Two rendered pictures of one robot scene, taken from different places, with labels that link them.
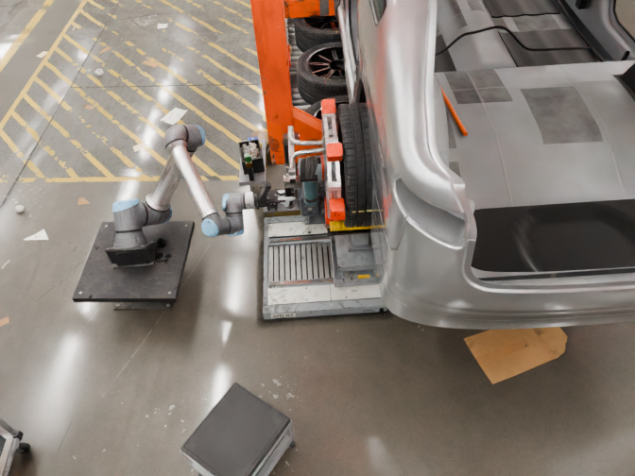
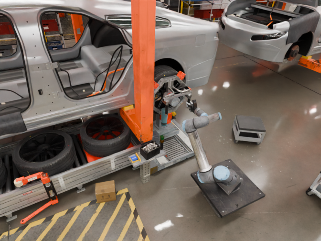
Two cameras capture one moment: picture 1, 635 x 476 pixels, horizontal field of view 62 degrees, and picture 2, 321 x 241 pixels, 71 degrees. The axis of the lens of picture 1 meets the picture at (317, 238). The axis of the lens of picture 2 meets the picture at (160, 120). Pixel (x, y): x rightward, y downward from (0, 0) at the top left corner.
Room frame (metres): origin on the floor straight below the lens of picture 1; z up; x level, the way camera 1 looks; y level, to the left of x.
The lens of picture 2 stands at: (3.61, 2.10, 2.40)
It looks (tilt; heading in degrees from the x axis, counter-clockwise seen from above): 37 degrees down; 239
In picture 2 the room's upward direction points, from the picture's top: 3 degrees clockwise
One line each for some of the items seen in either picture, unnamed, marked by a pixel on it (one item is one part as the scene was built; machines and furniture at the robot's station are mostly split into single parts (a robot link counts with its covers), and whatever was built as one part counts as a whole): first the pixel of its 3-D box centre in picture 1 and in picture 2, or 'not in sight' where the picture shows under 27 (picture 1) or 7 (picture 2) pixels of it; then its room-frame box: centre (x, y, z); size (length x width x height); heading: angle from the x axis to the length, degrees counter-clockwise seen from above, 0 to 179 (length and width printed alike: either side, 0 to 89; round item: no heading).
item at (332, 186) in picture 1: (331, 167); (168, 95); (2.17, -0.09, 0.85); 0.54 x 0.07 x 0.54; 1
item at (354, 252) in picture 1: (360, 230); (160, 120); (2.17, -0.26, 0.32); 0.40 x 0.30 x 0.28; 1
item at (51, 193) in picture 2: not in sight; (49, 188); (3.84, 0.23, 0.30); 0.09 x 0.05 x 0.50; 1
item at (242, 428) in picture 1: (242, 446); (247, 130); (0.95, 0.42, 0.17); 0.43 x 0.36 x 0.34; 143
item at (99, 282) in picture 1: (143, 272); (224, 191); (2.07, 1.10, 0.15); 0.60 x 0.60 x 0.30; 86
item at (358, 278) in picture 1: (359, 250); (160, 129); (2.17, -0.26, 0.13); 0.50 x 0.36 x 0.10; 1
